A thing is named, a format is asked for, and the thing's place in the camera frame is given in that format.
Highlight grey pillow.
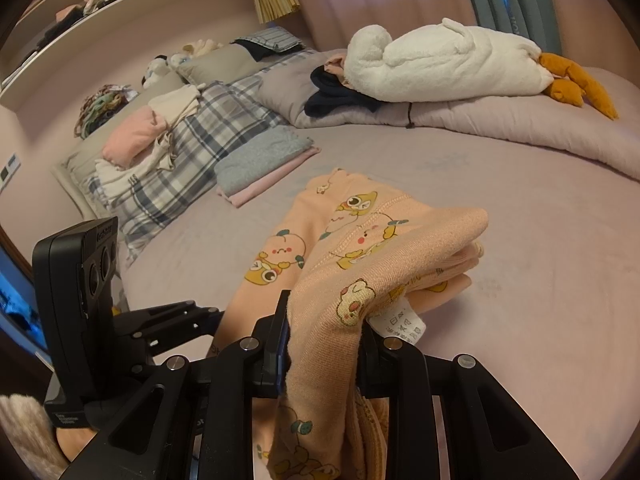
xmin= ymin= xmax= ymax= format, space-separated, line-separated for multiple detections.
xmin=256 ymin=50 xmax=351 ymax=128

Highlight white wall socket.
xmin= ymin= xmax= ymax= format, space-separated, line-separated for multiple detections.
xmin=0 ymin=156 xmax=22 ymax=191

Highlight pile of colourful fabric bands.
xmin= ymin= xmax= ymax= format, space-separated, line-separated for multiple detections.
xmin=74 ymin=84 xmax=138 ymax=140

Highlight white wall shelf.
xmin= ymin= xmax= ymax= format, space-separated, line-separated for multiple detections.
xmin=0 ymin=0 xmax=266 ymax=108

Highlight peach pants cartoon animal print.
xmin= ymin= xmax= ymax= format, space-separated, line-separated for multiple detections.
xmin=212 ymin=167 xmax=488 ymax=480

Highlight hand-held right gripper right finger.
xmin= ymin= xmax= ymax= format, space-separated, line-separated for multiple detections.
xmin=356 ymin=320 xmax=581 ymax=480

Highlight white dog plush toy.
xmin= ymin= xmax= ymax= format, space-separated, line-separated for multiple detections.
xmin=141 ymin=55 xmax=173 ymax=88

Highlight pink folded garment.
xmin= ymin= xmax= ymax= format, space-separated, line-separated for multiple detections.
xmin=101 ymin=106 xmax=173 ymax=168

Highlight white frilled garment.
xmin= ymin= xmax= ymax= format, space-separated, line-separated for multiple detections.
xmin=95 ymin=135 xmax=176 ymax=201

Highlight blue lit panel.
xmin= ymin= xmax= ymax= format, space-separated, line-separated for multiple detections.
xmin=0 ymin=245 xmax=51 ymax=356

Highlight small pink garment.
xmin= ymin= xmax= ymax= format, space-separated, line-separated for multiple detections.
xmin=324 ymin=52 xmax=351 ymax=83

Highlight cream plush toy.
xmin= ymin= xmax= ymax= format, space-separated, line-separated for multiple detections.
xmin=167 ymin=39 xmax=226 ymax=68

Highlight striped blue-grey folded cloth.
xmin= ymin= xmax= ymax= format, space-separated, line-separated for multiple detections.
xmin=234 ymin=29 xmax=307 ymax=56

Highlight plaid pillow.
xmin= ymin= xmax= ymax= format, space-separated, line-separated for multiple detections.
xmin=52 ymin=72 xmax=291 ymax=266

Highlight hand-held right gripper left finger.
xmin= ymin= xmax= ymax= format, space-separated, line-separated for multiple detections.
xmin=57 ymin=290 xmax=292 ymax=480

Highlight white goose plush toy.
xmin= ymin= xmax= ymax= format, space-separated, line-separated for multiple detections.
xmin=345 ymin=17 xmax=620 ymax=121

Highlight cream folded garment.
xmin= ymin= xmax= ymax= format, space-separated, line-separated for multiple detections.
xmin=147 ymin=85 xmax=203 ymax=126

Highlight mauve quilt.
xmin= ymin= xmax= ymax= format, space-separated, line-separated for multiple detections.
xmin=295 ymin=66 xmax=640 ymax=182

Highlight dark navy clothing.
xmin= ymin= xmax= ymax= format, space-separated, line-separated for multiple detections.
xmin=304 ymin=66 xmax=383 ymax=118

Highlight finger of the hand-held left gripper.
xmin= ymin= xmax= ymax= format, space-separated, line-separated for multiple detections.
xmin=114 ymin=299 xmax=227 ymax=358

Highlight mauve bed sheet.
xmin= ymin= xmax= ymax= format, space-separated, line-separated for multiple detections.
xmin=115 ymin=122 xmax=640 ymax=480

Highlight person's left forearm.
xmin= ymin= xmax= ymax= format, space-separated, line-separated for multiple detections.
xmin=0 ymin=394 xmax=98 ymax=480

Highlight dark folded clothes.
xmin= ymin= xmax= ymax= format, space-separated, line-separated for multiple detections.
xmin=35 ymin=5 xmax=86 ymax=51

